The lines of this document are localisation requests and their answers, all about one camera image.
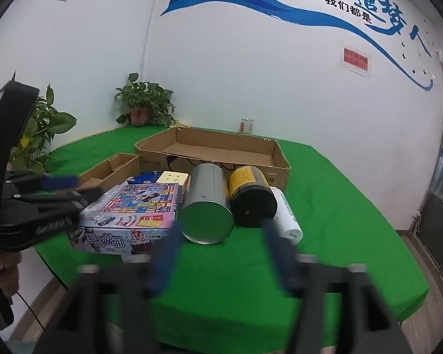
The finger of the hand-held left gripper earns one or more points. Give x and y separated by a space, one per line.
85 193
59 181

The potted plant in clay pot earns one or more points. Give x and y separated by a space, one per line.
140 96

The silver tin can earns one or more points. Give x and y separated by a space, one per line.
206 191

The yellow puzzle cube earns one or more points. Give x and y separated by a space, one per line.
173 177

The large cardboard box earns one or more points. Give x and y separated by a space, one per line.
214 143

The person's left hand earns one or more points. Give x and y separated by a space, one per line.
3 267

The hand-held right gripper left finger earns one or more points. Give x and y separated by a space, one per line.
166 261

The red wall notice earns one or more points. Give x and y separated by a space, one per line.
355 59

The white plastic bottle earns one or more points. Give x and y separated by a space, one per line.
286 217

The small cardboard insert box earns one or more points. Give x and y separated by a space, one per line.
122 166

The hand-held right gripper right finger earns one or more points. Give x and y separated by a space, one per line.
280 258

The yellow label jar black lid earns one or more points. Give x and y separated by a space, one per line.
251 199

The colourful board game box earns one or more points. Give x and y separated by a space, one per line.
133 206

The green tablecloth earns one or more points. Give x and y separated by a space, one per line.
336 210

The leafy green plant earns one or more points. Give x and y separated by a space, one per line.
51 121

